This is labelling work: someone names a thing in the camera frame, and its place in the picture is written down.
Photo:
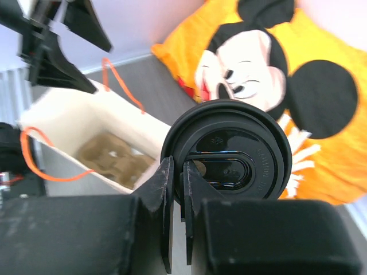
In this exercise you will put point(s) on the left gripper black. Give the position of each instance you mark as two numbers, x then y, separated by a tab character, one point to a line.
48	66

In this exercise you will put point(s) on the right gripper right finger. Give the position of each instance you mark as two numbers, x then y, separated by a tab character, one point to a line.
262	236

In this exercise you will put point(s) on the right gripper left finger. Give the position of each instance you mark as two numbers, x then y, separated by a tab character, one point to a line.
99	234

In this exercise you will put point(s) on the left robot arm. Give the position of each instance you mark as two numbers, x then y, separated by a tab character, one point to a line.
22	180

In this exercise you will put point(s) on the brown pulp cup carrier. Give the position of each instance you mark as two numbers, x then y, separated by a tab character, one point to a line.
114	159

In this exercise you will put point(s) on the black cup lid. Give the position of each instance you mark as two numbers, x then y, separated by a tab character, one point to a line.
243	149

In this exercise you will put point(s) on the paper takeout bag orange handles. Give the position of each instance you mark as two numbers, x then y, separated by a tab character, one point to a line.
62	120

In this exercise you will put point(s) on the orange Mickey Mouse pillow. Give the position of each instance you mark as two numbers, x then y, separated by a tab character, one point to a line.
269	54

